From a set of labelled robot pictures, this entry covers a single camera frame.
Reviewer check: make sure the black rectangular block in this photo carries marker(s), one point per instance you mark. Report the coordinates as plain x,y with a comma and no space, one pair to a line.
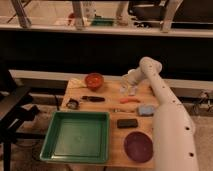
127,123

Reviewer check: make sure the black stand left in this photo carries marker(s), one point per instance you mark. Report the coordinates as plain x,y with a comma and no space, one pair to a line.
12,114

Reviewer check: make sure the orange bowl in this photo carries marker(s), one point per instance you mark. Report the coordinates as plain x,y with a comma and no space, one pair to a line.
94,81

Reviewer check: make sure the small silver utensil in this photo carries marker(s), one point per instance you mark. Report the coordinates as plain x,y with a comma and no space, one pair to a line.
123,110

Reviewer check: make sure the small black metal object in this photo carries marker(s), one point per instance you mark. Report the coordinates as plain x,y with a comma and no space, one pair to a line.
73,104

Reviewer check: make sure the green plastic tray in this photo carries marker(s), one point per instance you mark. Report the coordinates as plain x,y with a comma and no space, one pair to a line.
77,137

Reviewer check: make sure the dark handled knife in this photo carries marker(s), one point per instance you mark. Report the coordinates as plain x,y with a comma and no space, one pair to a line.
93,99

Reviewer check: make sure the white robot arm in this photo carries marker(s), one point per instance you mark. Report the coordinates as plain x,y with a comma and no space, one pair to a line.
173,129

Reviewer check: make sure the green box in background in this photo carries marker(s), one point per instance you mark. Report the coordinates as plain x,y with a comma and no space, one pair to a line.
102,22

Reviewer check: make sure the orange carrot toy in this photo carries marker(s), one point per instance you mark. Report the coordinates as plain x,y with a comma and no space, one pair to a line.
129,100

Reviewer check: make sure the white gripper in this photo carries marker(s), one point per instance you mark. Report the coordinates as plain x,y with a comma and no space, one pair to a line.
130,79

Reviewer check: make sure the purple plate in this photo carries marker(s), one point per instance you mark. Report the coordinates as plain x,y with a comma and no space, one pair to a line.
138,147

